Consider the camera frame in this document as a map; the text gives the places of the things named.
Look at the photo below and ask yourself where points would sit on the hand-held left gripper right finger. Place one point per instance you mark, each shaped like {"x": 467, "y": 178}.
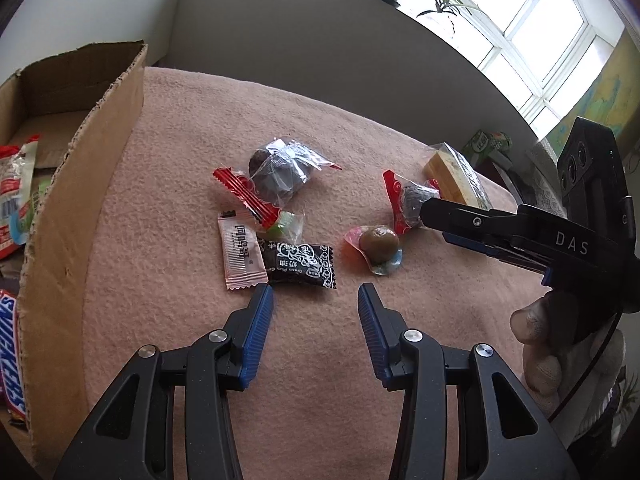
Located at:
{"x": 372, "y": 335}

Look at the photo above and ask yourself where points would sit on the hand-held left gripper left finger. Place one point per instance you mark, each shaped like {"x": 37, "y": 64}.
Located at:
{"x": 255, "y": 340}

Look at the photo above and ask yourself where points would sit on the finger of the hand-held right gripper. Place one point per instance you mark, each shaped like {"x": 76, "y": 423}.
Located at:
{"x": 465, "y": 220}
{"x": 490, "y": 252}

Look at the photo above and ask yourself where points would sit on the red packet with dark plum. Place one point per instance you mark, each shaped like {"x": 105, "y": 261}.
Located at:
{"x": 400, "y": 200}

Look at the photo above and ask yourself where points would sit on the black candy packet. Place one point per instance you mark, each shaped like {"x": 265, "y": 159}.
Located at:
{"x": 300, "y": 262}

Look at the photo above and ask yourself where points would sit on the cardboard box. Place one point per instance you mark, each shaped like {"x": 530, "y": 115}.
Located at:
{"x": 75, "y": 260}

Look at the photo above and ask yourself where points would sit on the brown chocolate bar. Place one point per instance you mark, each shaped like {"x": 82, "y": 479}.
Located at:
{"x": 10, "y": 360}

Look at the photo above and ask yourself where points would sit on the green and red snack bag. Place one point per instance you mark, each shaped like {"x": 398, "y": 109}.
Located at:
{"x": 12, "y": 185}

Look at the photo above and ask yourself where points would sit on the person's right hand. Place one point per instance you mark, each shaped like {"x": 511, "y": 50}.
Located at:
{"x": 545, "y": 360}

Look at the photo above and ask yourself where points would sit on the cake slice in clear packet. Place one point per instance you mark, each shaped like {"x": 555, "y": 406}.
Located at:
{"x": 452, "y": 172}

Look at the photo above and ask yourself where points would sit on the white lace cloth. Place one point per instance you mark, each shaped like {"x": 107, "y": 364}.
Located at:
{"x": 542, "y": 185}

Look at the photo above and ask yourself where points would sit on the green printed box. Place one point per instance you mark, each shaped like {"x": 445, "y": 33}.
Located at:
{"x": 487, "y": 142}

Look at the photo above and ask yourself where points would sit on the jelly cup with brown ball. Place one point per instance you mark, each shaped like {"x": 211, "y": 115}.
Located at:
{"x": 380, "y": 245}

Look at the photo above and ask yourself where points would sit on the pink sachet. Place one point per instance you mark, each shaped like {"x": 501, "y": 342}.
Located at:
{"x": 240, "y": 252}

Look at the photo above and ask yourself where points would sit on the green jelly candy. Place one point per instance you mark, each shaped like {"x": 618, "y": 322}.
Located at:
{"x": 282, "y": 225}

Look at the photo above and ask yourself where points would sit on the red wrapped candy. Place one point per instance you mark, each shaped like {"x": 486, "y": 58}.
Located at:
{"x": 245, "y": 192}

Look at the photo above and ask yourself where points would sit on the clear packet of dark plums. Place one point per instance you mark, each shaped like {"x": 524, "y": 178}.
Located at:
{"x": 280, "y": 175}

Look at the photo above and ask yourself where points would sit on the white framed window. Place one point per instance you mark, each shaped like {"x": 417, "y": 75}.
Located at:
{"x": 540, "y": 25}

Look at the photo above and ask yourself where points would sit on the small spider plant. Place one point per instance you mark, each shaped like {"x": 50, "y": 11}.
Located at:
{"x": 442, "y": 2}

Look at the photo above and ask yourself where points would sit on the wall map poster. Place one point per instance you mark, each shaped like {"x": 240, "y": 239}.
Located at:
{"x": 600, "y": 100}

